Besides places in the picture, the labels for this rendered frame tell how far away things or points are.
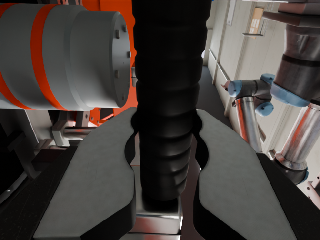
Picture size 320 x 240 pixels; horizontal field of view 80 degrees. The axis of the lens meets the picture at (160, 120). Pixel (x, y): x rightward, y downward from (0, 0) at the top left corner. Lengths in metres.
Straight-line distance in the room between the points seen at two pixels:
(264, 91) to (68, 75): 0.88
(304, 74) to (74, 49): 0.59
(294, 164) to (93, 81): 0.84
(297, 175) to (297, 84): 0.42
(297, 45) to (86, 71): 0.55
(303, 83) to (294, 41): 0.12
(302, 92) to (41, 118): 0.66
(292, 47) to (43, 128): 0.63
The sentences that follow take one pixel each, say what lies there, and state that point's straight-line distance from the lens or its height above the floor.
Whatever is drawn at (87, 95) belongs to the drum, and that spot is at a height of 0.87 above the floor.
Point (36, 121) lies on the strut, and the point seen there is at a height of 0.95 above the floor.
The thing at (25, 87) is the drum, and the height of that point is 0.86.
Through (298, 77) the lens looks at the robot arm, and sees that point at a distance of 0.68.
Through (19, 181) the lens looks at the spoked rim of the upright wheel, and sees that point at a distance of 0.50.
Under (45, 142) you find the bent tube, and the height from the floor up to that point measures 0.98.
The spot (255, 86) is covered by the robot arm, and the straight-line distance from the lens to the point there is 0.97.
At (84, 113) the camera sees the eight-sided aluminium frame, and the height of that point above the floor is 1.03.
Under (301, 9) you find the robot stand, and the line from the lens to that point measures 0.61.
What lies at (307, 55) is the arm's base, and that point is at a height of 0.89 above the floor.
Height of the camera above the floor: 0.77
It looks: 33 degrees up
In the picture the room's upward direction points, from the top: 179 degrees counter-clockwise
